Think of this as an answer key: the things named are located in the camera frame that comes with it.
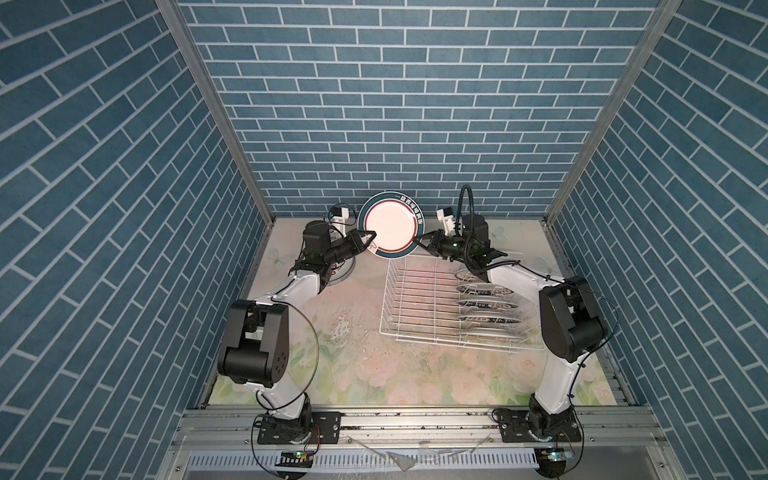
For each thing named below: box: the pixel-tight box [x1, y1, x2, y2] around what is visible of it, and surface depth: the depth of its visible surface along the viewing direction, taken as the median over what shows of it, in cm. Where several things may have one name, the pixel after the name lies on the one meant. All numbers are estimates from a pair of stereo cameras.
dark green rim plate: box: [357, 191, 426, 260], surface depth 88 cm
